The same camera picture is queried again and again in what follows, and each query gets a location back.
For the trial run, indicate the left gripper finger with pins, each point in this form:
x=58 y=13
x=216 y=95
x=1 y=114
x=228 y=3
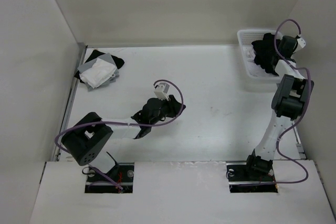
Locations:
x=175 y=108
x=139 y=117

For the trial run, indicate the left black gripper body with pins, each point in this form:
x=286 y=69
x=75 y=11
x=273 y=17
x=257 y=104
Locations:
x=164 y=107

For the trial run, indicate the black tank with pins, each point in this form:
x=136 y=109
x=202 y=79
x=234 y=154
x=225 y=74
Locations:
x=265 y=54
x=95 y=54

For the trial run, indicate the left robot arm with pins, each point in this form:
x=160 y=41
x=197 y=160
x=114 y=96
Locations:
x=86 y=141

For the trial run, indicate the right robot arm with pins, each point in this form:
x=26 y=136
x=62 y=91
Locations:
x=288 y=105

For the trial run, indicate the white tank top in basket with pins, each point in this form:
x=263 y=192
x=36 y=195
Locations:
x=254 y=69

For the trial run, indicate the folded white tank top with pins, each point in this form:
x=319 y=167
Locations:
x=99 y=73

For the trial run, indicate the folded grey tank top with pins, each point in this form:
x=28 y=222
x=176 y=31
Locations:
x=88 y=65

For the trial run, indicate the folded black tank top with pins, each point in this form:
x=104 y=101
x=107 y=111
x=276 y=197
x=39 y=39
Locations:
x=95 y=54

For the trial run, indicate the white plastic basket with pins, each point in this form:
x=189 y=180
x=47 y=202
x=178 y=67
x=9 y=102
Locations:
x=245 y=38

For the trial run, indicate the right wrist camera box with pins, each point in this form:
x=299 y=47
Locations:
x=300 y=44

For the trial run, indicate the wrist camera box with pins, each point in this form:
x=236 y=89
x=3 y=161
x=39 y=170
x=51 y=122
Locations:
x=161 y=90
x=300 y=44

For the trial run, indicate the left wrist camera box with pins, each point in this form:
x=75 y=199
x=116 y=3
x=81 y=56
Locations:
x=161 y=90

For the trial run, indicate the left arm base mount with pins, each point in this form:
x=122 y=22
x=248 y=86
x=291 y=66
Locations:
x=97 y=184

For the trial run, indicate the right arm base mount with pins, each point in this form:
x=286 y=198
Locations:
x=243 y=181

